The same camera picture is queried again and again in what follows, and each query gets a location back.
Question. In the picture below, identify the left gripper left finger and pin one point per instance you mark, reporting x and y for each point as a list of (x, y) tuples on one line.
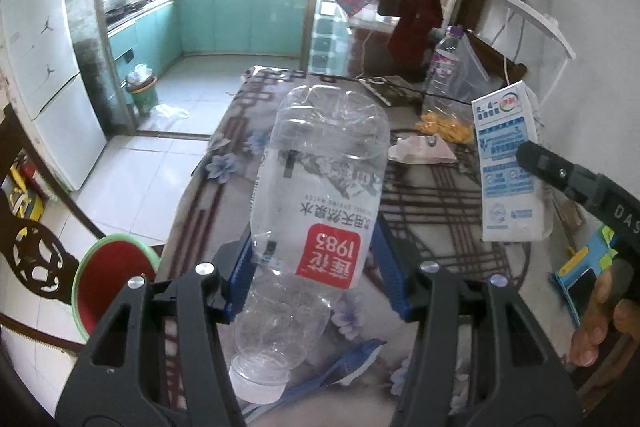
[(155, 358)]

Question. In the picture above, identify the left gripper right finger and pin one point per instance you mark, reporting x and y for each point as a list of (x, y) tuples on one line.
[(516, 377)]

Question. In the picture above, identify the blue white milk carton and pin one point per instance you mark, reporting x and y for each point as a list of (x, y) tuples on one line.
[(516, 205)]

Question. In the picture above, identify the pink paper packet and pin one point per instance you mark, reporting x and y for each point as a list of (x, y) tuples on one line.
[(421, 150)]

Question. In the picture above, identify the clear plastic water bottle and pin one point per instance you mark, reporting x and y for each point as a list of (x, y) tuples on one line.
[(312, 216)]

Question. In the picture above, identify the red green-rimmed trash bin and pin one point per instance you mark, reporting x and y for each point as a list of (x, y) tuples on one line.
[(106, 267)]

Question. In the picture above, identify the green kitchen trash bin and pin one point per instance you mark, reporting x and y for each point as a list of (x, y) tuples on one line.
[(140, 84)]

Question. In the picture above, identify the teal kitchen cabinets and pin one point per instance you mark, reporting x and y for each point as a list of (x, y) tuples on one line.
[(168, 29)]

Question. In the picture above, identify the right hand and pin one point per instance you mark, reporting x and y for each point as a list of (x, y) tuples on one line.
[(586, 341)]

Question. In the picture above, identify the blue yellow toy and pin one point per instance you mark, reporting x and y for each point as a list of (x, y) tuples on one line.
[(576, 278)]

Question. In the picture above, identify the dark carved wooden chair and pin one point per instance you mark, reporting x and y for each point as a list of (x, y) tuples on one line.
[(35, 255)]

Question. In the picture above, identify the floral patterned tablecloth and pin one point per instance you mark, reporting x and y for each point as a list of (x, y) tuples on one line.
[(361, 291)]

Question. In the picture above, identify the bag of orange snacks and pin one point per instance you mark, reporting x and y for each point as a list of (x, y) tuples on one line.
[(448, 128)]

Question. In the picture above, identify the purple label water bottle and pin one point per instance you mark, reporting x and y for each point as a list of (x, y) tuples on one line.
[(441, 73)]

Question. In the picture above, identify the white refrigerator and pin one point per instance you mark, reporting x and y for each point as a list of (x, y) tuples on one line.
[(43, 84)]

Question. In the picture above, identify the white wall shelf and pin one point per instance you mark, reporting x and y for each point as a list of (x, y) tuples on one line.
[(543, 23)]

